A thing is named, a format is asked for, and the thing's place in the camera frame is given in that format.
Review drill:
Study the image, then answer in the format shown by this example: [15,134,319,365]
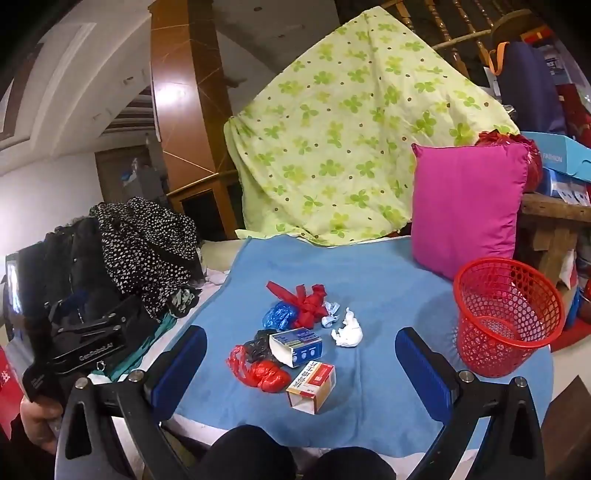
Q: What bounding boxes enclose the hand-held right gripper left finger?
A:
[55,325,208,480]

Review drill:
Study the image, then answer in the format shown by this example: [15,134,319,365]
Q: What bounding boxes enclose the brown door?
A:
[95,148,162,206]

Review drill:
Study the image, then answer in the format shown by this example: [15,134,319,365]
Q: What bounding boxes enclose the red knotted plastic bag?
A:
[265,281,329,329]

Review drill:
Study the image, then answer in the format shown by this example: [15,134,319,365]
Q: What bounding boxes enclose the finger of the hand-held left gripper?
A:
[48,311,127,354]

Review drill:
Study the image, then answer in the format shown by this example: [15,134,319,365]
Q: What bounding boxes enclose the black jacket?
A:
[44,217,116,324]

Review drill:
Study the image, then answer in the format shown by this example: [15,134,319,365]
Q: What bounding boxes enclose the orange and white medicine box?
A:
[285,361,338,415]

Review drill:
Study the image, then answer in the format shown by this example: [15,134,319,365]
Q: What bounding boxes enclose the teal garment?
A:
[108,309,185,384]

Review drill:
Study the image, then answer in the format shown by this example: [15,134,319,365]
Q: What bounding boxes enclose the navy bag with orange strap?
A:
[488,41,568,136]

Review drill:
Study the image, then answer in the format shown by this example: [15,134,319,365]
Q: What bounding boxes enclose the red printed bag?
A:
[0,345,26,432]

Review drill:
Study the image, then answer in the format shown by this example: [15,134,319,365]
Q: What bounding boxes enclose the white tissue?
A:
[331,308,362,348]

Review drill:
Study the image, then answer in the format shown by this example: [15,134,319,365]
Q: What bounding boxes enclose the wooden column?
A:
[148,0,243,241]

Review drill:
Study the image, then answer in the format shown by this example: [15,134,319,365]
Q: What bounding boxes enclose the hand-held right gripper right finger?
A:
[394,327,548,480]

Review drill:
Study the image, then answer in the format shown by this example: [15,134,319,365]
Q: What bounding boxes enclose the person's left leg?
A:
[205,425,298,480]

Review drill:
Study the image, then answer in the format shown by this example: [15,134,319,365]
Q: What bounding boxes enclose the pink pillow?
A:
[410,142,531,281]

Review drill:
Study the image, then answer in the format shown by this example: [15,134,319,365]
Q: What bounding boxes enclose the black plastic bag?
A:
[242,330,282,365]

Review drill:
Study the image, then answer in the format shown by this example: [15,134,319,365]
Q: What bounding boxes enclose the wooden bench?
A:
[517,193,591,287]

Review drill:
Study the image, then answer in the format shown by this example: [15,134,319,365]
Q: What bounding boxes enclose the shiny red bag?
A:
[475,130,543,193]

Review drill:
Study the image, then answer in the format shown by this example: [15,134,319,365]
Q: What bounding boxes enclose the person's left hand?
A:
[19,399,63,455]

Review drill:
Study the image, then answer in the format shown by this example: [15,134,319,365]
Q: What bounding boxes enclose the wooden stair railing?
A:
[379,0,513,81]

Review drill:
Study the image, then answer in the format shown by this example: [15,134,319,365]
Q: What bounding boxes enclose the person's leg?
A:
[205,425,298,480]
[316,447,400,480]

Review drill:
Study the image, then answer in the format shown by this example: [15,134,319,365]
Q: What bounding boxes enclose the white and blue printed box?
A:
[538,168,591,206]

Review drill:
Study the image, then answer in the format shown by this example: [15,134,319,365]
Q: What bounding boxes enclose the person's right leg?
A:
[316,447,400,480]

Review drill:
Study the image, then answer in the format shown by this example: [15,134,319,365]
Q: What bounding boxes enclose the red mesh basket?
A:
[453,257,566,379]

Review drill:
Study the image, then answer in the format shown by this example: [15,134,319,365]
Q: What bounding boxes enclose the light blue shoebox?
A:
[521,131,591,181]

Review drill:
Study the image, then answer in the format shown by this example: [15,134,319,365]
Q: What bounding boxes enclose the blue face mask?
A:
[321,300,343,329]

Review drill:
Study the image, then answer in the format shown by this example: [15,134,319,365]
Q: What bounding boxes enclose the black white dotted garment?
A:
[90,196,204,321]

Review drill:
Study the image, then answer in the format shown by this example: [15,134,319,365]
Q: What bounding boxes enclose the blue and white small box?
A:
[269,327,324,369]

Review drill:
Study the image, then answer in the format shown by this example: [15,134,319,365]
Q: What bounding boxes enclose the blue plastic bag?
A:
[262,302,303,332]

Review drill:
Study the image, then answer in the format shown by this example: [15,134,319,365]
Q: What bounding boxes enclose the blue towel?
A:
[173,234,555,450]

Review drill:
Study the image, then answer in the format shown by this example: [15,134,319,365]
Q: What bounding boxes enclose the green floral quilt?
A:
[224,9,520,247]

